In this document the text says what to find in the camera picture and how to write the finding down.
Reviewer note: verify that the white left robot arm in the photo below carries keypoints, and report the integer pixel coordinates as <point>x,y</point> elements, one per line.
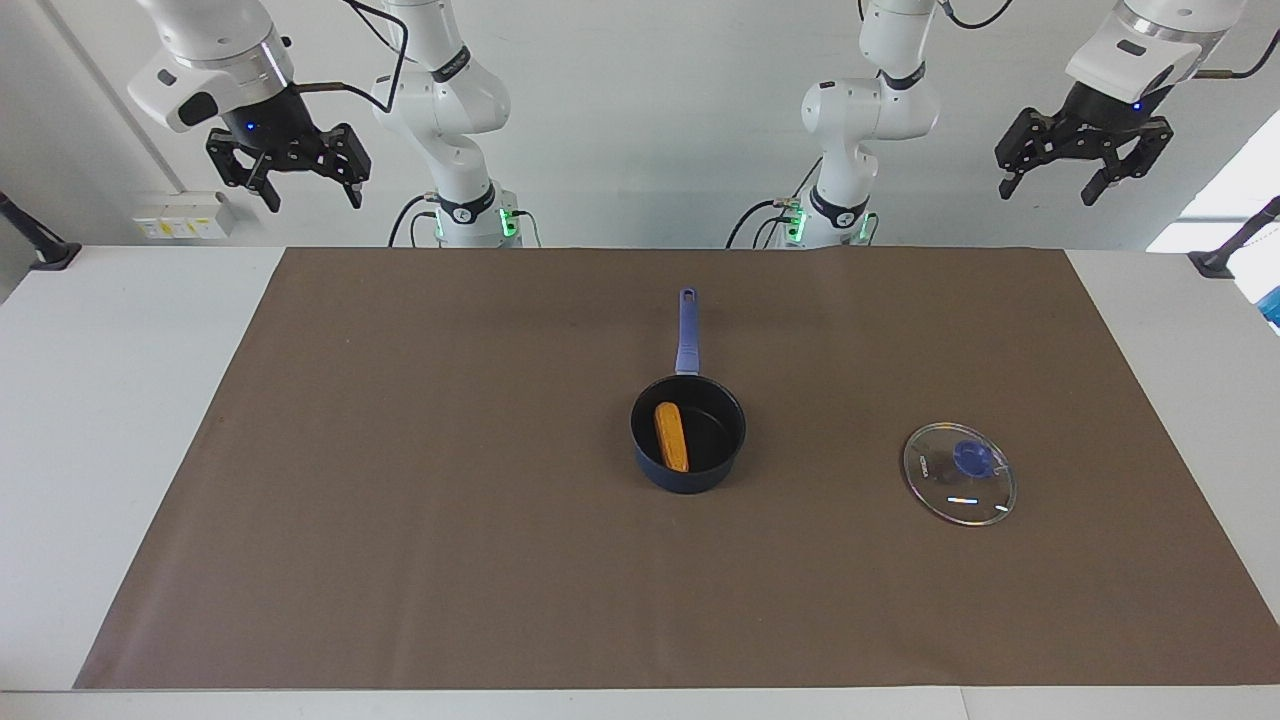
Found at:
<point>870,100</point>

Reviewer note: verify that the brown table mat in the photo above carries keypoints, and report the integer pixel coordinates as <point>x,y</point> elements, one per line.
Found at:
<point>500,560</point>

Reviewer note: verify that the blue object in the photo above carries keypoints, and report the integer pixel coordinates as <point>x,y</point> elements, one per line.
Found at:
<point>1272,308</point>

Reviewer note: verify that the dark blue saucepan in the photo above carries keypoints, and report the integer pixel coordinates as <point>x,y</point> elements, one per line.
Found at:
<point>688,330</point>

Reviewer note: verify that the black clamp stand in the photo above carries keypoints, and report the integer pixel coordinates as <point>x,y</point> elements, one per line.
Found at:
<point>45,252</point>
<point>1215,263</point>

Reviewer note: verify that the white wall socket box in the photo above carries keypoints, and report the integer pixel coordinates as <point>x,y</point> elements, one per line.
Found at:
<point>180,218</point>

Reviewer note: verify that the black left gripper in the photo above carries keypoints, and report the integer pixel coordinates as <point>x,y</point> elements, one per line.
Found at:
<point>1100,120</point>

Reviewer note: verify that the glass lid with blue knob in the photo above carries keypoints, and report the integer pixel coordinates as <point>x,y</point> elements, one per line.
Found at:
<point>960,475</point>

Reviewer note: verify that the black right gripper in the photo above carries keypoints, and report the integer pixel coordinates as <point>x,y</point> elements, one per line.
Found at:
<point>275,130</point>

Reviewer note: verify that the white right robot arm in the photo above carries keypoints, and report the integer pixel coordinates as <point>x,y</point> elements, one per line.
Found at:
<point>450,100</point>

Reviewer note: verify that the yellow corn cob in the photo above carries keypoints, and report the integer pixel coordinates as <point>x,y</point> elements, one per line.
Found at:
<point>671,437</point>

